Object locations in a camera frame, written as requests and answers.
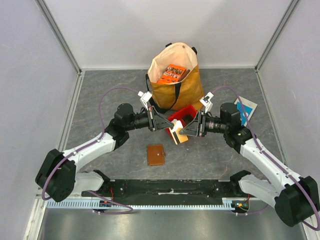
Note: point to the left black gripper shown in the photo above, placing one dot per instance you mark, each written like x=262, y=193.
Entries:
x=158, y=122

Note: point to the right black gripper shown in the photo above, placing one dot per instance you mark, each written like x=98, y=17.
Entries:
x=200, y=124

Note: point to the red plastic bin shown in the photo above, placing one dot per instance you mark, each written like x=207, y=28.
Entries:
x=189, y=109

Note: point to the brown leather card holder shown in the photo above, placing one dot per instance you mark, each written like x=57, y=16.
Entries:
x=155, y=155

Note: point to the blue white box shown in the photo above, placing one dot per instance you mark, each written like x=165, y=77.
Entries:
x=249, y=109

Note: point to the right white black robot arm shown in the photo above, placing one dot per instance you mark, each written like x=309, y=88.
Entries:
x=293, y=197

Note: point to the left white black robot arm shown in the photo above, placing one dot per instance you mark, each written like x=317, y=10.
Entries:
x=59, y=175

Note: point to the dark card stack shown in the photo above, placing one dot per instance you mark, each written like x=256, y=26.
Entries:
x=187, y=119

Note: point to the yellow tote bag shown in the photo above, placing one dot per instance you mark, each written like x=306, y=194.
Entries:
x=188, y=90

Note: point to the orange snack box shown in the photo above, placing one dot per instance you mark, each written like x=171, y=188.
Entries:
x=172, y=74

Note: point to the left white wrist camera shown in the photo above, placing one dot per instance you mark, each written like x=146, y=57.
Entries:
x=144, y=98

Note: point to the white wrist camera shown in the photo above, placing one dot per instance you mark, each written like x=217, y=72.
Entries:
x=206, y=101
x=144, y=98

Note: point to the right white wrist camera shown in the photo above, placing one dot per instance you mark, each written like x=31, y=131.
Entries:
x=206, y=101

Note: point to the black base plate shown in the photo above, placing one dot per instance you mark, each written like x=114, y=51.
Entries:
x=169, y=191

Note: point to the white slotted cable duct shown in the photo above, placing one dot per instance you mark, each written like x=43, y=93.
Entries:
x=99, y=204

